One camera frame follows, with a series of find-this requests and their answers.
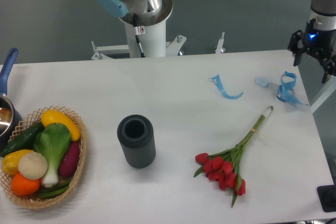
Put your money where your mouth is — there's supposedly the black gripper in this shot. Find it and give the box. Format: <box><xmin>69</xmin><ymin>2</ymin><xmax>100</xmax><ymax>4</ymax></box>
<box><xmin>288</xmin><ymin>18</ymin><xmax>335</xmax><ymax>83</ymax></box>

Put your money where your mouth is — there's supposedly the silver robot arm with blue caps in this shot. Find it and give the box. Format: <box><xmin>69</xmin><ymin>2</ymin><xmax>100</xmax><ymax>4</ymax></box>
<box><xmin>288</xmin><ymin>0</ymin><xmax>335</xmax><ymax>83</ymax></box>

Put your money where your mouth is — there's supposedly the tangled blue ribbon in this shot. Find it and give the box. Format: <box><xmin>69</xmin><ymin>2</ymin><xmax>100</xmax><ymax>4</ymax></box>
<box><xmin>276</xmin><ymin>71</ymin><xmax>308</xmax><ymax>105</ymax></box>

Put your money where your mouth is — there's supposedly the blue ribbon strip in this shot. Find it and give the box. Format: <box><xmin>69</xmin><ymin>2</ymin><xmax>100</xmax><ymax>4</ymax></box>
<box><xmin>209</xmin><ymin>74</ymin><xmax>244</xmax><ymax>100</ymax></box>

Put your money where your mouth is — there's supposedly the black device at table edge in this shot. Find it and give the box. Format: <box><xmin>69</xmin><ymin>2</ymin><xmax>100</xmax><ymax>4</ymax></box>
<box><xmin>317</xmin><ymin>185</ymin><xmax>335</xmax><ymax>212</ymax></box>

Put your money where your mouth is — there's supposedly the red tulip bouquet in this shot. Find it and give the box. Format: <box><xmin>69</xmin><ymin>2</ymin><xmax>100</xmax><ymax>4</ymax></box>
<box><xmin>193</xmin><ymin>105</ymin><xmax>274</xmax><ymax>207</ymax></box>

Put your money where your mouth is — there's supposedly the dark grey ribbed vase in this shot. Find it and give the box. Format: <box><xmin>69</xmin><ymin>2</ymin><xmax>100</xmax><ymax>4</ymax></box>
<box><xmin>117</xmin><ymin>114</ymin><xmax>156</xmax><ymax>168</ymax></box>

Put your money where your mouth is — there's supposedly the purple sweet potato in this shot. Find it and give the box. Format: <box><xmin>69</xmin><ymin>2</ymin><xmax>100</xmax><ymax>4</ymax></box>
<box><xmin>59</xmin><ymin>141</ymin><xmax>80</xmax><ymax>177</ymax></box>

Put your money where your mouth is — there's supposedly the green bok choy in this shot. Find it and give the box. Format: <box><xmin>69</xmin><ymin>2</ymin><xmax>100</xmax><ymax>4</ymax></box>
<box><xmin>33</xmin><ymin>123</ymin><xmax>71</xmax><ymax>188</ymax></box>

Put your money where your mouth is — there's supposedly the woven wicker basket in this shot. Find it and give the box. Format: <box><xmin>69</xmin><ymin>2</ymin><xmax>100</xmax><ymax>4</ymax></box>
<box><xmin>1</xmin><ymin>106</ymin><xmax>88</xmax><ymax>209</ymax></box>

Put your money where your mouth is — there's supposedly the green cucumber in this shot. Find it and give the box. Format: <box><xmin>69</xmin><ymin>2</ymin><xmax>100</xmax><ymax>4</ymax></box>
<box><xmin>1</xmin><ymin>122</ymin><xmax>44</xmax><ymax>157</ymax></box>

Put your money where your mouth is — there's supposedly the dark green vegetable in basket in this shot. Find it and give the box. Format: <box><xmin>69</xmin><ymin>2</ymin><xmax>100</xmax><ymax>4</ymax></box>
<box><xmin>37</xmin><ymin>180</ymin><xmax>70</xmax><ymax>200</ymax></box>

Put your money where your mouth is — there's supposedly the orange fruit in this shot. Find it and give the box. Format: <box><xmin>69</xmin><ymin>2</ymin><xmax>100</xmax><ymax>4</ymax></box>
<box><xmin>11</xmin><ymin>174</ymin><xmax>40</xmax><ymax>196</ymax></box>

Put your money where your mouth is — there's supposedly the yellow bell pepper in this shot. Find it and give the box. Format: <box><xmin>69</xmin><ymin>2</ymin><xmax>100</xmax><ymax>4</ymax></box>
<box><xmin>2</xmin><ymin>150</ymin><xmax>33</xmax><ymax>176</ymax></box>

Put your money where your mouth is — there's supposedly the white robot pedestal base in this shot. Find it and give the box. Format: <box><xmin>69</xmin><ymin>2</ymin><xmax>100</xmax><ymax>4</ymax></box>
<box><xmin>90</xmin><ymin>20</ymin><xmax>226</xmax><ymax>61</ymax></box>

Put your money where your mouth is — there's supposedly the black cable on pedestal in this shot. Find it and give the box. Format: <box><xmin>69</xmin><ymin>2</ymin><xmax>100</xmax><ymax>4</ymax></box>
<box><xmin>132</xmin><ymin>13</ymin><xmax>146</xmax><ymax>58</ymax></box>

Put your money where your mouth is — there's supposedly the blue handled saucepan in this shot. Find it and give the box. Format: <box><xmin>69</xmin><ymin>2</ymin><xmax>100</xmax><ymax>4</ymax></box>
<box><xmin>1</xmin><ymin>48</ymin><xmax>22</xmax><ymax>151</ymax></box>

